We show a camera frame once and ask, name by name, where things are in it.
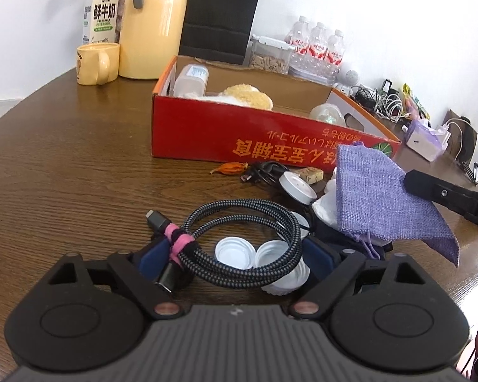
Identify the white round lid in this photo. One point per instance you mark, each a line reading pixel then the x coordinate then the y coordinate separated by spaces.
pixel 297 188

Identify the clear seed storage container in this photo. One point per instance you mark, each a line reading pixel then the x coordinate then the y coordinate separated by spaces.
pixel 269 54

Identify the yellow ceramic mug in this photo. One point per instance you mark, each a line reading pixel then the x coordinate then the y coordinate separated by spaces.
pixel 97 63

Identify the plush corgi toy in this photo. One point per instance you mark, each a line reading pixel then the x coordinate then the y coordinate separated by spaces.
pixel 248 95

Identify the white power adapter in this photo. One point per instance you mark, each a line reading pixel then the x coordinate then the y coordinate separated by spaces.
pixel 456 127

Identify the white plastic lid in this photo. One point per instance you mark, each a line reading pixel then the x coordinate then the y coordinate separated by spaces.
pixel 235 252

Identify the white plastic rectangular case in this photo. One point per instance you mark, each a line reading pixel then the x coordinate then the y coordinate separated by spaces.
pixel 192 81

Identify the right water bottle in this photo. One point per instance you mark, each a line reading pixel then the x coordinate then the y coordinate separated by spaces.
pixel 334 55

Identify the purple fabric pouch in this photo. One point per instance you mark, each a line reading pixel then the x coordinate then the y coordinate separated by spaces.
pixel 373 204

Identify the middle water bottle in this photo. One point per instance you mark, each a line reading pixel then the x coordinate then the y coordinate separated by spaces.
pixel 317 48

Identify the white milk carton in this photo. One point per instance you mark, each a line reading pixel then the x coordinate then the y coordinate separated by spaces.
pixel 99 21

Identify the left water bottle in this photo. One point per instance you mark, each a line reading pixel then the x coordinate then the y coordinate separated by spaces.
pixel 298 37

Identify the white plastic bag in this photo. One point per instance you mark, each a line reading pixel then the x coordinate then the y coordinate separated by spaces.
pixel 326 207

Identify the yellow thermos jug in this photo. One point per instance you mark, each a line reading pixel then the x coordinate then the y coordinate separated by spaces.
pixel 150 36

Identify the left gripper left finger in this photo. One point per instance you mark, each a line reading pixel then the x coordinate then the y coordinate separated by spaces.
pixel 148 278

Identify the purple tissue pack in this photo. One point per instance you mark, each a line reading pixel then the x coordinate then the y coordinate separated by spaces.
pixel 427 142

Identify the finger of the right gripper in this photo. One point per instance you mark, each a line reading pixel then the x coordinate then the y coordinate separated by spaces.
pixel 456 198

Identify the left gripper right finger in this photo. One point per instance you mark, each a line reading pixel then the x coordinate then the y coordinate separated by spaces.
pixel 334 271

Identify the water bottle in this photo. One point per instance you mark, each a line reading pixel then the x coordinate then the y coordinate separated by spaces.
pixel 334 55
pixel 317 48
pixel 298 37

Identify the white toy robot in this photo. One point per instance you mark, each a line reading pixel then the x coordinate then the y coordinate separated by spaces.
pixel 347 83

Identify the dried orange flower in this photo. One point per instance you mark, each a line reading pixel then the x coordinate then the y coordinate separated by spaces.
pixel 231 168

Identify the colourful snack packet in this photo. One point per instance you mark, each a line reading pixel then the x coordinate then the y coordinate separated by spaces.
pixel 413 107

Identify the black paper shopping bag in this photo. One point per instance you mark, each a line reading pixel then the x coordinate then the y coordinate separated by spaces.
pixel 218 30

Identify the red orange cardboard box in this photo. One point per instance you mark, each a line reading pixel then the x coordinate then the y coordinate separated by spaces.
pixel 186 128

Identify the small wrapped candy block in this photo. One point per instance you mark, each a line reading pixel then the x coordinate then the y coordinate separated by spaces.
pixel 310 174

